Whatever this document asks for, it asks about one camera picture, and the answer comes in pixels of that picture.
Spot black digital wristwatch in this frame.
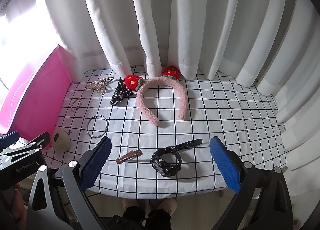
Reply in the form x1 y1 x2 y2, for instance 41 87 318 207
150 139 202 177

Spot black floral ribbon bow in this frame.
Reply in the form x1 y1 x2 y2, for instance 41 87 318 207
110 79 133 106

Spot pink fuzzy strawberry headband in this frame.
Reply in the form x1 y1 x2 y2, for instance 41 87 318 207
124 66 189 126

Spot pink plastic tub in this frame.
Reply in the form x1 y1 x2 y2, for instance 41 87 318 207
1 46 75 141

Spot pearl hair claw clip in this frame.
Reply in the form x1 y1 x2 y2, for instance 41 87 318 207
85 76 114 95

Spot person's slippered feet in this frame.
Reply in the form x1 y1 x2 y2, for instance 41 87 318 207
122 198 177 216

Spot white curtain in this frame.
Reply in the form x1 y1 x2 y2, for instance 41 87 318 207
1 0 319 191

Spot cream fluffy pompom keychain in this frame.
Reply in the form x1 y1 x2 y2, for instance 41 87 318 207
51 129 71 152

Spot thin beige bracelet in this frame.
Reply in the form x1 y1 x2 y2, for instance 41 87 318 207
70 98 83 112

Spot silver bangle bracelet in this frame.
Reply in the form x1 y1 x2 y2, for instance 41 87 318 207
86 114 109 138

